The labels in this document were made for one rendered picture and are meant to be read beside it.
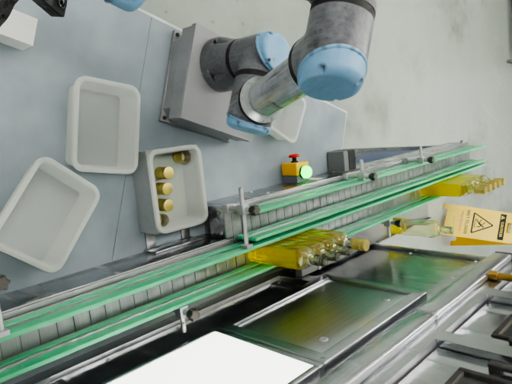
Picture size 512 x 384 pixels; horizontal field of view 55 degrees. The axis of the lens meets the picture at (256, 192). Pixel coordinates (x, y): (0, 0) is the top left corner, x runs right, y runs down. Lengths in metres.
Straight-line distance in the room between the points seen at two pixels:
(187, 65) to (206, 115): 0.14
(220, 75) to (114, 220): 0.48
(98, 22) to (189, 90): 0.28
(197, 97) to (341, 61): 0.61
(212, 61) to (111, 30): 0.27
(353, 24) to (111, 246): 0.83
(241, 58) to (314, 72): 0.46
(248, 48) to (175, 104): 0.26
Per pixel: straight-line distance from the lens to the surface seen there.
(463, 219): 4.71
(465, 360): 1.21
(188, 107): 1.35
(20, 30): 1.21
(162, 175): 1.35
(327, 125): 1.98
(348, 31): 0.87
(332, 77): 0.85
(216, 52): 1.37
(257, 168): 1.67
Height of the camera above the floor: 1.92
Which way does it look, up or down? 44 degrees down
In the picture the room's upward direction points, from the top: 92 degrees clockwise
